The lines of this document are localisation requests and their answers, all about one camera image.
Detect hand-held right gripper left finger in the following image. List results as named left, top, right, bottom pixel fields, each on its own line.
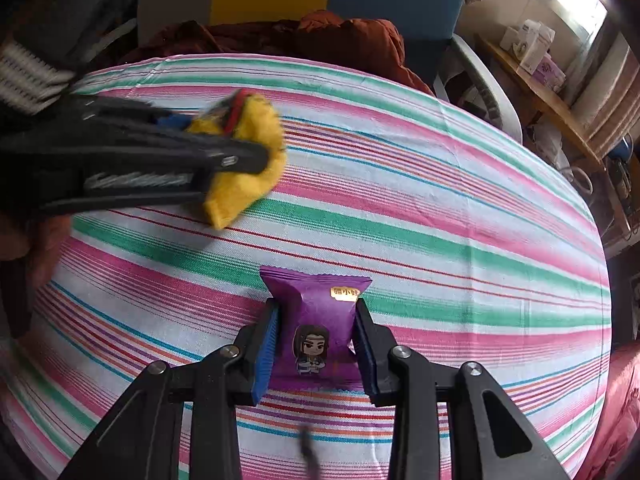
left=57, top=299, right=280, bottom=480

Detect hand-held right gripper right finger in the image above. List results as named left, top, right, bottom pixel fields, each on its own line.
left=352, top=297, right=571, bottom=480

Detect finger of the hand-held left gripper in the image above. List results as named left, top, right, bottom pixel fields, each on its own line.
left=60, top=94, right=193, bottom=136
left=0, top=132, right=272, bottom=217

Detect purple snack packet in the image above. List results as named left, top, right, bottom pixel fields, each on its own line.
left=259, top=266, right=375, bottom=393

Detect yellow knitted toy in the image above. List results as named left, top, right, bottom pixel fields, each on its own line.
left=185, top=89, right=288, bottom=231

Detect striped bedsheet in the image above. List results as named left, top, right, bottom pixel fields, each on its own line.
left=0, top=54, right=613, bottom=480

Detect maroon blanket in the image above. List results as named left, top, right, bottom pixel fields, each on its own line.
left=107, top=10, right=433, bottom=96

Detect red quilt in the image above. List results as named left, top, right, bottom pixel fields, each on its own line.
left=575, top=342, right=640, bottom=480

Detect wooden shelf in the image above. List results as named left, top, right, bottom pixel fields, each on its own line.
left=475, top=35, right=606, bottom=173

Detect small purple white box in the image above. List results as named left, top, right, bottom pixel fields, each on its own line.
left=531, top=54, right=567, bottom=86

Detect white appliance box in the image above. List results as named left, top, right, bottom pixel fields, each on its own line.
left=501, top=19, right=557, bottom=73

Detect pink checked curtain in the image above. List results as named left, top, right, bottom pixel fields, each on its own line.
left=570, top=25, right=640, bottom=161

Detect grey bed rail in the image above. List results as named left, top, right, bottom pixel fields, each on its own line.
left=432, top=34, right=523, bottom=143

